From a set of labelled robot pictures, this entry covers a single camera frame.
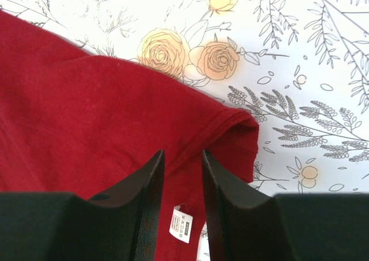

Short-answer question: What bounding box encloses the red t shirt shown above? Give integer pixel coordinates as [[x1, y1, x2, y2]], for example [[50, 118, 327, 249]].
[[1, 12, 259, 260]]

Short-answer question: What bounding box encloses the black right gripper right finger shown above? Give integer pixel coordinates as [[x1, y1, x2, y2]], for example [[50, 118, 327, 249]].
[[202, 151, 368, 260]]

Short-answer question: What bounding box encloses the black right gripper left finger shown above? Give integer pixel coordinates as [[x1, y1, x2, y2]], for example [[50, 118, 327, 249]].
[[1, 150, 165, 260]]

